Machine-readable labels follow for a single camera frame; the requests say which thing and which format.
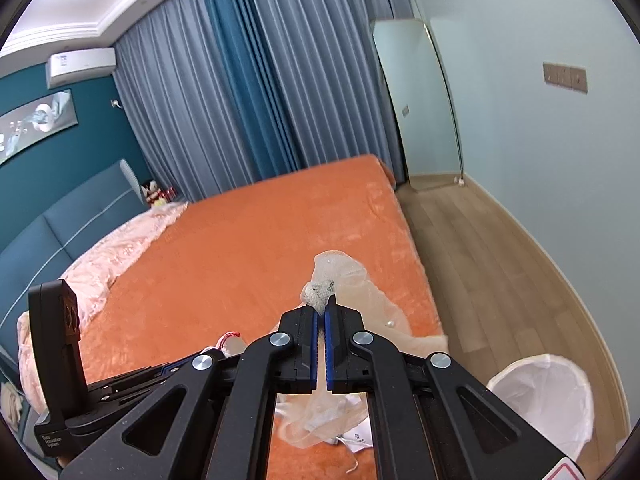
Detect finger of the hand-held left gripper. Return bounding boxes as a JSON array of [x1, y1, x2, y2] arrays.
[[86, 354, 200, 408]]

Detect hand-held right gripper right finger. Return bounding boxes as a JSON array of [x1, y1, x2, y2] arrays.
[[324, 300, 587, 480]]

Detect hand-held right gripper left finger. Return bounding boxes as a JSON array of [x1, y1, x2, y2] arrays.
[[60, 305, 321, 480]]

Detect beige mesh net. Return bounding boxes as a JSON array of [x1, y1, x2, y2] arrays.
[[270, 250, 451, 452]]

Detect trash bin with white liner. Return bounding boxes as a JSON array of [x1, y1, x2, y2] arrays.
[[486, 354, 595, 462]]

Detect beige cloth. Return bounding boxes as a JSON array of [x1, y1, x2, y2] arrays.
[[0, 382, 21, 429]]

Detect pink quilt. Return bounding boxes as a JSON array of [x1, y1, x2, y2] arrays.
[[17, 201, 190, 397]]

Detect blue upholstered headboard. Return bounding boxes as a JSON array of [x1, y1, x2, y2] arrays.
[[0, 159, 152, 377]]

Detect orange plush blanket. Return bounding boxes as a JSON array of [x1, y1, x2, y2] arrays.
[[75, 154, 451, 480]]

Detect small doll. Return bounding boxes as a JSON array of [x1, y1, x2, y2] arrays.
[[140, 180, 177, 207]]

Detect standing floor mirror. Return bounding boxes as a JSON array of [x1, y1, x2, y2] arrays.
[[370, 18, 464, 191]]

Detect grey curtain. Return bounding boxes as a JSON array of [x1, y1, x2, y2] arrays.
[[240, 0, 417, 182], [114, 0, 247, 202]]

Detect white air conditioner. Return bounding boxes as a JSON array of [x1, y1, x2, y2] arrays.
[[45, 47, 117, 89]]

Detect blue curtain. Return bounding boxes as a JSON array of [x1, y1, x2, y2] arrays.
[[200, 0, 312, 177]]

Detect pale drawstring pouch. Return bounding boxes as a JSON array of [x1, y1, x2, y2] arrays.
[[304, 394, 374, 475]]

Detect white pouch with red cord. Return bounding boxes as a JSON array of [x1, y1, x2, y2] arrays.
[[216, 330, 247, 357]]

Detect framed wall picture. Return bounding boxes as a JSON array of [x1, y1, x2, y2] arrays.
[[0, 88, 80, 167]]

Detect brown wall switch panel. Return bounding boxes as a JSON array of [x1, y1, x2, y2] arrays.
[[543, 61, 589, 94]]

